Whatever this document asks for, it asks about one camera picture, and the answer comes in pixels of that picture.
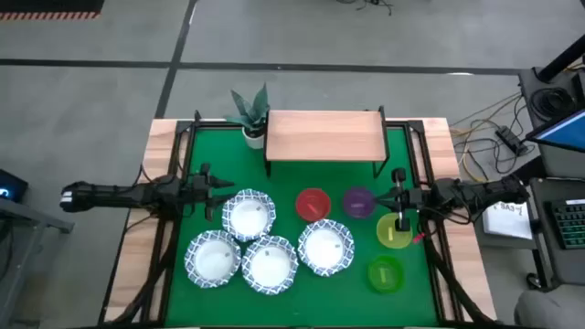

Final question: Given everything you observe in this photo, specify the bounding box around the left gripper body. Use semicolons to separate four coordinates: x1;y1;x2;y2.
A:
185;162;218;223

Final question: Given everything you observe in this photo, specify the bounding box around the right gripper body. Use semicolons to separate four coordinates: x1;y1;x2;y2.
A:
390;167;427;233

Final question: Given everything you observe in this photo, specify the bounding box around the yellow plastic bowl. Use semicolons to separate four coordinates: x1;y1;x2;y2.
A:
375;212;414;250

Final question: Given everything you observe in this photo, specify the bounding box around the purple plastic bowl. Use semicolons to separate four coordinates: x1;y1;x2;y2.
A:
342;186;378;219

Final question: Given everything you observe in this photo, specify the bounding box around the blue patterned paper bowl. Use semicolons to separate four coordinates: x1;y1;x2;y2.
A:
221;188;278;243
240;234;300;296
183;228;242;290
296;218;356;278

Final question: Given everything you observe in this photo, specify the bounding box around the red plastic bowl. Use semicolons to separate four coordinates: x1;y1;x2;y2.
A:
294;187;333;223

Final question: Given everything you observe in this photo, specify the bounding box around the wooden shelf with black legs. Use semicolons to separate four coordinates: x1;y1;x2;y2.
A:
263;105;391;179

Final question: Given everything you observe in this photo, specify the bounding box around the white plant pot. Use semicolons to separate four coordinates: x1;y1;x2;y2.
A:
241;125;267;151

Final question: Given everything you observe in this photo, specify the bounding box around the green plastic bowl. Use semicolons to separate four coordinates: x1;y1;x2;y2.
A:
367;254;406;294

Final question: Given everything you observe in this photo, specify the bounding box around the green artificial plant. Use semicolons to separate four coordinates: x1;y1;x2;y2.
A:
224;82;271;134

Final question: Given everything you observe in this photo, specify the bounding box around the white paper sheet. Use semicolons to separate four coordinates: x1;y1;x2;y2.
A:
482;200;534;241

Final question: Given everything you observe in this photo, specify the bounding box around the black power strip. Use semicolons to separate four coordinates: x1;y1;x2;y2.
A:
495;125;527;156

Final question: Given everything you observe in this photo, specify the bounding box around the green table mat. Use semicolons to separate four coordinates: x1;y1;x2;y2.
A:
165;126;439;328

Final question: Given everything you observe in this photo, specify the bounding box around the grey equipment cart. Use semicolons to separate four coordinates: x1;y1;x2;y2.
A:
474;66;585;294

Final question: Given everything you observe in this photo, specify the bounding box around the backlit keyboard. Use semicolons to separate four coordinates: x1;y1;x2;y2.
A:
550;198;585;250

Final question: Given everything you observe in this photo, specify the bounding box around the computer monitor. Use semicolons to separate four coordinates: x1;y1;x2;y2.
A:
525;109;585;154

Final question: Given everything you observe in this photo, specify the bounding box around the grey metal side table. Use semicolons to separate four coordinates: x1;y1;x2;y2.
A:
0;196;76;317

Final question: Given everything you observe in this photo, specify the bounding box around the black device with blue light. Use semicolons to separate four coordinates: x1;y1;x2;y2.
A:
0;168;30;205

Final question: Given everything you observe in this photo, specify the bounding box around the black slanted pole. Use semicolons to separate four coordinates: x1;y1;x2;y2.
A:
537;34;585;84

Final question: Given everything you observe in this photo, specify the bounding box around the black mat with hazard stripes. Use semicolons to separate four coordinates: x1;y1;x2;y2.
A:
0;0;106;22

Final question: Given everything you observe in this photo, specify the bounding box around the yellow floor cable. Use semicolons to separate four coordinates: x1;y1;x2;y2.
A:
450;93;525;184

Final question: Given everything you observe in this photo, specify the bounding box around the black table frame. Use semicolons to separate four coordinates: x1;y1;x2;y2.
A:
98;109;499;329

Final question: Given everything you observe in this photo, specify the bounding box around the coiled black cable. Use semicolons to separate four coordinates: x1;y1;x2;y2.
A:
529;86;578;122

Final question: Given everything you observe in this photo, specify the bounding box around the black floor cable bundle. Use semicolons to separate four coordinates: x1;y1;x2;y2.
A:
335;0;395;17

